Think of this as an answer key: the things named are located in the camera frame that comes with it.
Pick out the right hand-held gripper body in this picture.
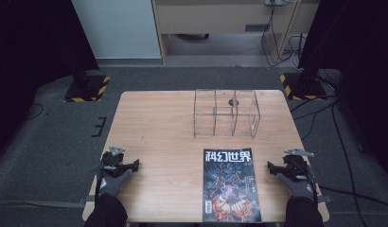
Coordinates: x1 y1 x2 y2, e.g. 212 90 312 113
281 148 316 183

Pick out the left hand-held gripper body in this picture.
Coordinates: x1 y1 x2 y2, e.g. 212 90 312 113
100 146 128 178

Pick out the person's left hand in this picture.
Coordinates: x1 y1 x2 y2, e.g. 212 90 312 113
98 169 133 199

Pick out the person's right hand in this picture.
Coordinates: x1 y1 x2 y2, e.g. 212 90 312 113
275 172 315 201

